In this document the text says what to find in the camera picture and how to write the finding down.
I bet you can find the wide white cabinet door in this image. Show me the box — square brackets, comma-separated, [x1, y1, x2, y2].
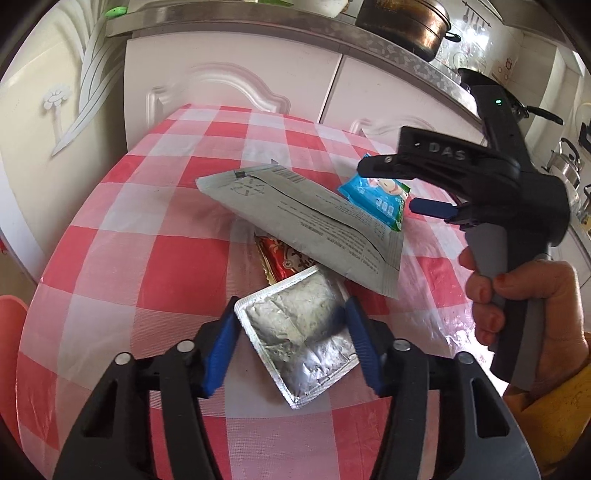
[318, 54, 486, 155]

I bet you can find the dark metal cooking pot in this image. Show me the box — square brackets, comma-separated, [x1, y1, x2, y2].
[355, 0, 463, 64]

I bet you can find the person's right hand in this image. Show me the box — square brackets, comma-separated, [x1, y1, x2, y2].
[458, 247, 590, 403]

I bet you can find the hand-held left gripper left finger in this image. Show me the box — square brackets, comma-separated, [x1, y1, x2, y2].
[53, 295, 241, 480]

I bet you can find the silver foil packet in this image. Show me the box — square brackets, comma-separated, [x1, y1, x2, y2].
[233, 265, 361, 411]

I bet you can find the red white checkered tablecloth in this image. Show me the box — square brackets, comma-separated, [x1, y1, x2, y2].
[16, 104, 509, 480]

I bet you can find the person's right forearm yellow sleeve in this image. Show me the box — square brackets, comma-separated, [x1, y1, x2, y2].
[503, 330, 591, 477]

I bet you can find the red snack wrapper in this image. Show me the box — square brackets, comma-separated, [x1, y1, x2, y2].
[254, 233, 320, 284]

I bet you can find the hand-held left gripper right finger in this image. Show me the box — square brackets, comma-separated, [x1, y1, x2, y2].
[344, 298, 541, 480]

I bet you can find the grey printed pouch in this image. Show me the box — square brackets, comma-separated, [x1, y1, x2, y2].
[196, 159, 404, 301]

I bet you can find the orange plastic stool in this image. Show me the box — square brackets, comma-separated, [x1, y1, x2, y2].
[0, 295, 30, 394]

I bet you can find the blue cow wet wipe packet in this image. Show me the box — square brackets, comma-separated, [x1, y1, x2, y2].
[337, 152, 412, 232]

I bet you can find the black frying pan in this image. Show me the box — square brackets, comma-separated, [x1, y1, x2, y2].
[457, 67, 566, 126]

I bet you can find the steel kettle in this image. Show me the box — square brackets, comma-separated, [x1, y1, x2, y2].
[547, 137, 583, 191]

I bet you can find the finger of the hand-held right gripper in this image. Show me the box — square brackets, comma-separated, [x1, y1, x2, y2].
[357, 126, 514, 191]
[409, 196, 476, 228]

